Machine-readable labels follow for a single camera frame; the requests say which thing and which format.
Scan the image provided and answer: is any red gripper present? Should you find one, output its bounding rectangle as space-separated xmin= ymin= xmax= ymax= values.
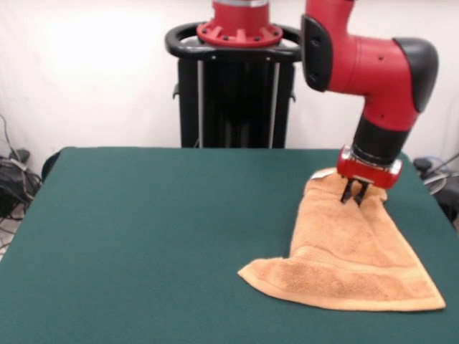
xmin=336 ymin=145 xmax=403 ymax=206

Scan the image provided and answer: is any tan terry towel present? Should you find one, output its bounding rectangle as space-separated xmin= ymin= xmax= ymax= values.
xmin=237 ymin=166 xmax=447 ymax=312

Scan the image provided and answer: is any dark green table cloth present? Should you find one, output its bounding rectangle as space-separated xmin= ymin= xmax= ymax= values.
xmin=0 ymin=145 xmax=459 ymax=344

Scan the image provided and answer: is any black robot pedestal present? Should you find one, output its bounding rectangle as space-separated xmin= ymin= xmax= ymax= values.
xmin=164 ymin=21 xmax=306 ymax=148

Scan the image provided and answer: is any black cable tangle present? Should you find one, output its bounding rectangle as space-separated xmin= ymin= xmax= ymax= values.
xmin=0 ymin=114 xmax=43 ymax=252

